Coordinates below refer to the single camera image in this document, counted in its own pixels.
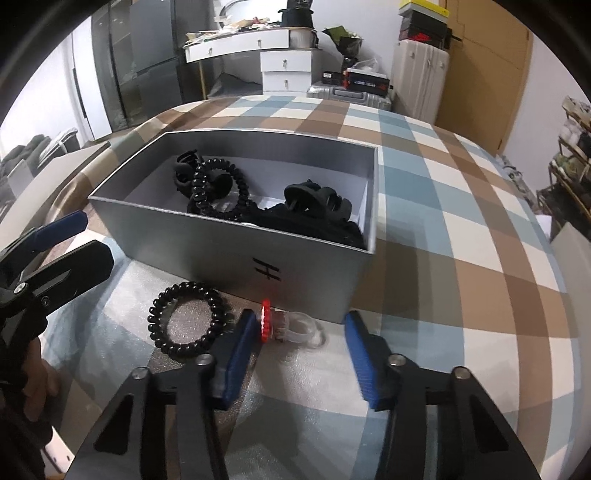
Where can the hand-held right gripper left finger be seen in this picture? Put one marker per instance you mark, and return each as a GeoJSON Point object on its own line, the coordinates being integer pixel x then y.
{"type": "Point", "coordinates": [238, 360]}

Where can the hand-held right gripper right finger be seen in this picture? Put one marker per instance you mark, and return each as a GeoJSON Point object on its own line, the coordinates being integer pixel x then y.
{"type": "Point", "coordinates": [367, 364]}

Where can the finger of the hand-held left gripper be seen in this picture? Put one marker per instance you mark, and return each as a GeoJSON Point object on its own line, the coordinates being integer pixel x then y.
{"type": "Point", "coordinates": [60, 229]}
{"type": "Point", "coordinates": [69, 267]}

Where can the grey cardboard box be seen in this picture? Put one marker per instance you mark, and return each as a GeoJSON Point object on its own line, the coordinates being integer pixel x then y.
{"type": "Point", "coordinates": [198, 244]}

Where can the black ribbed hair claw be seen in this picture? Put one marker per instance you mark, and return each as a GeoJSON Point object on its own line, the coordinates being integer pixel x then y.
{"type": "Point", "coordinates": [182, 173]}

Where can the long black hair clip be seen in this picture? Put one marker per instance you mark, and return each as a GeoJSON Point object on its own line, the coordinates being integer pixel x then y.
{"type": "Point", "coordinates": [323, 229]}

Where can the black round hair claw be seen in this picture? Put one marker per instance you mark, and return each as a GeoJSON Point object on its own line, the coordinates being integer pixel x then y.
{"type": "Point", "coordinates": [318, 198]}

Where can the person's left hand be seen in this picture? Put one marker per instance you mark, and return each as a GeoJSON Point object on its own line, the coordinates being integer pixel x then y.
{"type": "Point", "coordinates": [39, 383]}

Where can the dark jacket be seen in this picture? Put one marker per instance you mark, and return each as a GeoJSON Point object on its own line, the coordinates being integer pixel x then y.
{"type": "Point", "coordinates": [23, 154]}

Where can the plaid bed sheet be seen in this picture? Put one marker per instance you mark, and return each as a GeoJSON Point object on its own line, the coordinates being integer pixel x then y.
{"type": "Point", "coordinates": [461, 258]}

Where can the glass door cabinet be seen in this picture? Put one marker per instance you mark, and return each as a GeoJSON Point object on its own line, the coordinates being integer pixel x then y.
{"type": "Point", "coordinates": [113, 69]}

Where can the dark grey refrigerator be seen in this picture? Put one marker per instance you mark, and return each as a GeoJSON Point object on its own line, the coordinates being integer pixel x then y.
{"type": "Point", "coordinates": [157, 55]}

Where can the white curved desk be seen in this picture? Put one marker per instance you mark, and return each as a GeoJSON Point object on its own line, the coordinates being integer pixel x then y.
{"type": "Point", "coordinates": [235, 44]}

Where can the pile of desk clutter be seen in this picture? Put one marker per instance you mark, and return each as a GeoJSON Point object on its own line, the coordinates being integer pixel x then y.
{"type": "Point", "coordinates": [231, 30]}

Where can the silver hard suitcase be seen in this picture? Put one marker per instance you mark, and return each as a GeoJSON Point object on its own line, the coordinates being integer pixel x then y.
{"type": "Point", "coordinates": [351, 97]}

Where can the white drawer unit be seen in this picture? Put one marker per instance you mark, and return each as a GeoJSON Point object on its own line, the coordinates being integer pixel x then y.
{"type": "Point", "coordinates": [288, 69]}

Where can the black red printed box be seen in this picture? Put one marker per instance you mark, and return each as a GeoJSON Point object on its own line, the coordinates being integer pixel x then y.
{"type": "Point", "coordinates": [367, 80]}

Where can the white hard suitcase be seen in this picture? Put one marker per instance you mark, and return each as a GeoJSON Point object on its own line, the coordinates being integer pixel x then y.
{"type": "Point", "coordinates": [420, 83]}

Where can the small black box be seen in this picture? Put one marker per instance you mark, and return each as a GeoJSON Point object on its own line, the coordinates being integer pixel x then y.
{"type": "Point", "coordinates": [332, 78]}

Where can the metal storage rack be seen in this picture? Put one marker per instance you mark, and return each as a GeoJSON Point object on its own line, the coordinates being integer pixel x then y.
{"type": "Point", "coordinates": [570, 157]}

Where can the clear plastic bag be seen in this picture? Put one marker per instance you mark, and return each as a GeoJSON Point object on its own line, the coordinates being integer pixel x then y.
{"type": "Point", "coordinates": [369, 65]}

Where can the white cylindrical filter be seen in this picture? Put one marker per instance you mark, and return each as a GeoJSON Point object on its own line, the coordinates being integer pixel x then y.
{"type": "Point", "coordinates": [304, 38]}

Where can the wooden door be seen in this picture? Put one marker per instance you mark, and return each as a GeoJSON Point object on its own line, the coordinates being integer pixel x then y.
{"type": "Point", "coordinates": [489, 78]}

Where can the black stacked containers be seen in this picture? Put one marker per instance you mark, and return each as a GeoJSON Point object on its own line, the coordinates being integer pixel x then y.
{"type": "Point", "coordinates": [298, 16]}

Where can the dark wrapped bouquet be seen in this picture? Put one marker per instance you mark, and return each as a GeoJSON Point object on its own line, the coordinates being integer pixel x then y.
{"type": "Point", "coordinates": [344, 41]}

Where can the black and red shoe box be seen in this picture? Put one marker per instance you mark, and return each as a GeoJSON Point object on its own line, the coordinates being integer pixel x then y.
{"type": "Point", "coordinates": [422, 34]}

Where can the grey shoe box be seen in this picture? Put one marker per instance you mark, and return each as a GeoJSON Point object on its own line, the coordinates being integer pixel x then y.
{"type": "Point", "coordinates": [425, 20]}

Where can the curved white mirror frame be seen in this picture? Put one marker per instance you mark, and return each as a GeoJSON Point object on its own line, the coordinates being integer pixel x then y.
{"type": "Point", "coordinates": [228, 9]}

